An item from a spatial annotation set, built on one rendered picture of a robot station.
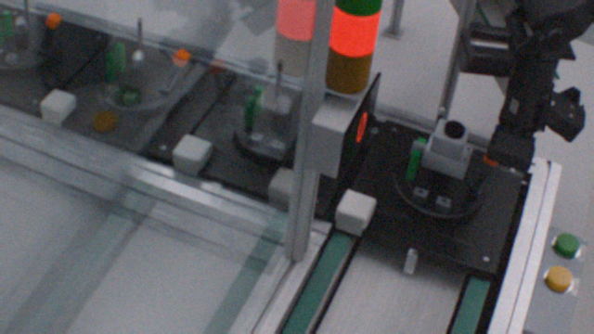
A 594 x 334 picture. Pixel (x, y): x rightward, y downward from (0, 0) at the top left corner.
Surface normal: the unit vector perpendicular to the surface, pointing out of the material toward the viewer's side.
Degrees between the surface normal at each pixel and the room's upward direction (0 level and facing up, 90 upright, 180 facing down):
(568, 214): 0
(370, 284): 0
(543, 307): 0
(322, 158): 90
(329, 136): 90
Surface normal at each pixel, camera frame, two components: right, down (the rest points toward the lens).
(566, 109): 0.35, -0.59
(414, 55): 0.09, -0.72
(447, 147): -0.37, 0.62
